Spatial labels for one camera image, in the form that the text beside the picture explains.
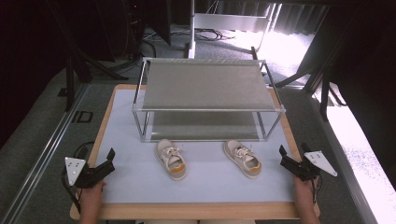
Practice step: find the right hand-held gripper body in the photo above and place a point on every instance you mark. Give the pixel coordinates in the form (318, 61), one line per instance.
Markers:
(320, 163)

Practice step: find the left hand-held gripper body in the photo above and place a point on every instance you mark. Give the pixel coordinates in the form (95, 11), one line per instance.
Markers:
(74, 168)

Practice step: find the beige child shoe orange heel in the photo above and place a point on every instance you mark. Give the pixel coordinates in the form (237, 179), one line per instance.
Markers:
(249, 168)
(174, 169)

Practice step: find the metal shoe rack grey shelves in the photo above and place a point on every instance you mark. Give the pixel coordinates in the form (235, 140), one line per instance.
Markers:
(205, 84)

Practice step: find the person's right hand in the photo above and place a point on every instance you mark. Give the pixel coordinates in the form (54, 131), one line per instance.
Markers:
(303, 191)

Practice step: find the person's left hand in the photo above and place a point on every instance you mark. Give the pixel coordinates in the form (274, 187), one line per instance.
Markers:
(91, 196)

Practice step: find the black floor socket plate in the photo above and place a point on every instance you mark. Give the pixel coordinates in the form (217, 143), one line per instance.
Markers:
(82, 116)

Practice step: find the black metal stand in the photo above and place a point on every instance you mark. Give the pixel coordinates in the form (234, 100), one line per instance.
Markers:
(323, 90)

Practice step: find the white table mat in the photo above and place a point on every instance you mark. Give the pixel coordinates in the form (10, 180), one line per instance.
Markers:
(205, 189)

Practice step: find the black tripod stand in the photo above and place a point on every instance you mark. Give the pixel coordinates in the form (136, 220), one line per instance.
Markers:
(73, 62)

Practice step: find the grey curtain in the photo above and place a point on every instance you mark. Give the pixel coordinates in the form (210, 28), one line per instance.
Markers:
(295, 15)

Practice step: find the white metal stand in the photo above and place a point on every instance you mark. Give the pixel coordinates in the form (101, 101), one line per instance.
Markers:
(230, 21)

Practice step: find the metal floor rail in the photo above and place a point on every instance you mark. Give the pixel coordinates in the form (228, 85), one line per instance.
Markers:
(40, 158)

